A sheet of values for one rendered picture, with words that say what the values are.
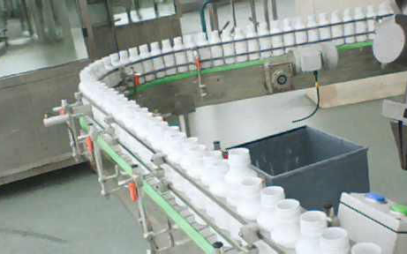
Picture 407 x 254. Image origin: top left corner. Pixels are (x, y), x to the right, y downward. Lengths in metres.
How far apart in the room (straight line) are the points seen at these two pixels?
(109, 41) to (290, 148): 4.63
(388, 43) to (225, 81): 1.99
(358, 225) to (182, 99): 1.90
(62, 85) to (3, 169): 0.74
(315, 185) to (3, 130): 3.10
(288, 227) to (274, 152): 1.02
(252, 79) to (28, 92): 2.01
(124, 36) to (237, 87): 3.70
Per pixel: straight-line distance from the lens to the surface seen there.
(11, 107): 4.35
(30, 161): 4.46
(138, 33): 6.45
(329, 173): 1.64
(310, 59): 2.70
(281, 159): 1.91
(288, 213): 0.87
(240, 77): 2.81
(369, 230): 0.96
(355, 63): 2.94
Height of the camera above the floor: 1.55
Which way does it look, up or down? 17 degrees down
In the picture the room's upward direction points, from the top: 9 degrees counter-clockwise
